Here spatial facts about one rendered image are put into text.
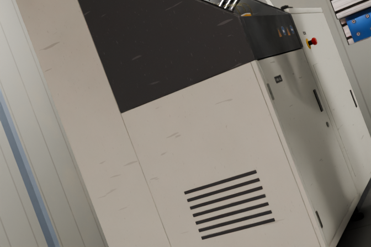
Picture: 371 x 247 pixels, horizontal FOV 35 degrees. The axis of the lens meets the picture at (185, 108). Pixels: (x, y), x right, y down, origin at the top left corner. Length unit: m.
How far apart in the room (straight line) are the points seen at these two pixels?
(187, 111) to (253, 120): 0.25
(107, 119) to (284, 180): 0.72
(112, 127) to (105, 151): 0.11
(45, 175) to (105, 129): 1.46
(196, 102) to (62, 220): 1.84
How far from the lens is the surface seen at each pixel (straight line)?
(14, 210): 3.44
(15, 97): 3.74
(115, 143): 2.29
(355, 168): 2.81
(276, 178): 2.05
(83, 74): 2.32
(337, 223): 2.28
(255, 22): 2.15
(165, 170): 2.20
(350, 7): 1.96
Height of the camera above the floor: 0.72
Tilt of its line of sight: level
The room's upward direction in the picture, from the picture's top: 21 degrees counter-clockwise
